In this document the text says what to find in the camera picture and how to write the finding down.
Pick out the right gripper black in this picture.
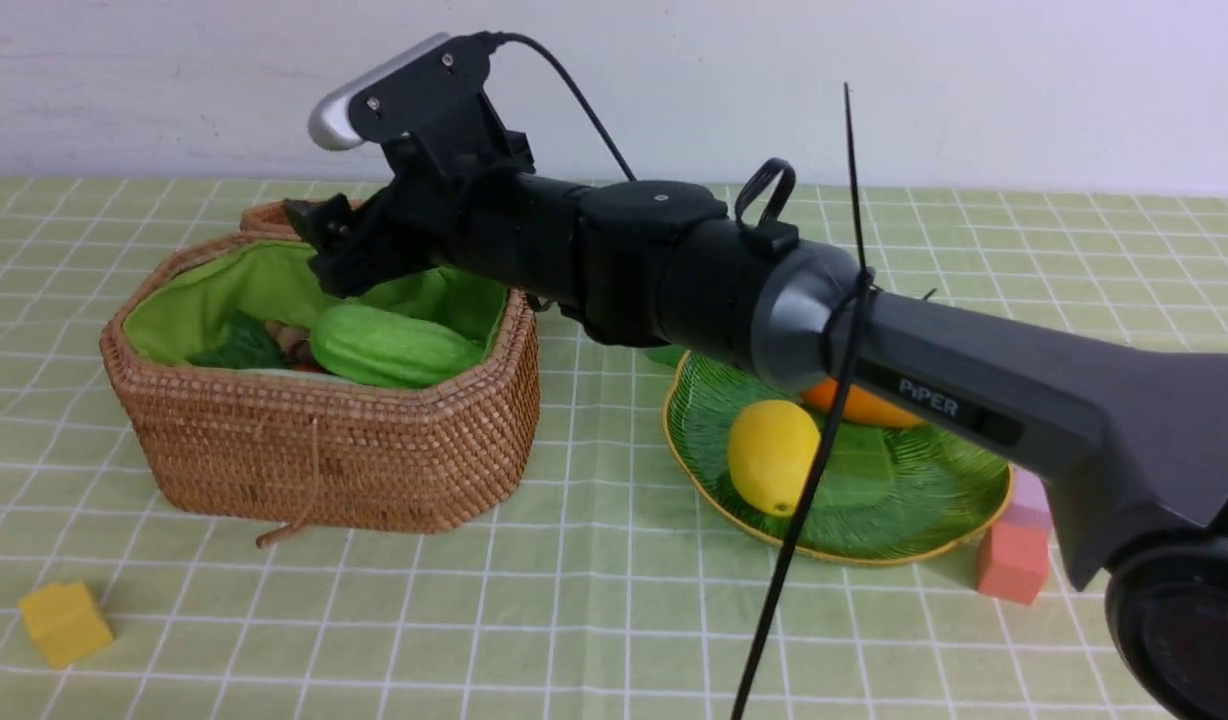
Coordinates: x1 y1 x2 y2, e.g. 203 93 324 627
282 129 535 299

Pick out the light green bitter gourd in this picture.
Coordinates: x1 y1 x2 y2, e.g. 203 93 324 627
308 303 499 389

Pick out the yellow lemon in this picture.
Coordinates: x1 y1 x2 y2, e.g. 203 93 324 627
727 398 820 518

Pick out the orange mango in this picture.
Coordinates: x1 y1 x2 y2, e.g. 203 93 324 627
799 378 925 429

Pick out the purple eggplant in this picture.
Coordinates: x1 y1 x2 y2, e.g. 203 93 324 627
268 322 318 369

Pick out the white radish with leaves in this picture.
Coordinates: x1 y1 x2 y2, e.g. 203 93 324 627
185 310 325 374

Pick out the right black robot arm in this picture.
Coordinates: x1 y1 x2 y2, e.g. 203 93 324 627
284 143 1228 719

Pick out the woven basket lid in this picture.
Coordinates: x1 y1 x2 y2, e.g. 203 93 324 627
239 199 313 241

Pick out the woven wicker basket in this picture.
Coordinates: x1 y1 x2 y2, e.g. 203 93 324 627
99 232 542 547

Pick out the green foam cube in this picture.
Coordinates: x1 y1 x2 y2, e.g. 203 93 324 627
643 345 684 369

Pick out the green checkered tablecloth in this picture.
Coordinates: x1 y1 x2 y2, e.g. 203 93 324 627
0 178 1228 719

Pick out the yellow foam cube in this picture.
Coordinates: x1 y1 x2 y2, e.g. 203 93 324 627
18 582 115 668

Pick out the green glass leaf plate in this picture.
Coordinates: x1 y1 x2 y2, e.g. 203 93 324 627
661 354 1013 566

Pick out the pink foam cube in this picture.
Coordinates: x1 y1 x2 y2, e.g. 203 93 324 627
1001 466 1052 532

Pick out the orange foam block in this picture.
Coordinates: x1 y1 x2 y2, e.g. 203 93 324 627
977 520 1050 606

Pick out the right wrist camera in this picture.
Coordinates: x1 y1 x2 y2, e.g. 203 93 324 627
307 32 490 152

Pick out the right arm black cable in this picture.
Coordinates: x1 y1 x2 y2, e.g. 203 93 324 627
474 29 880 720

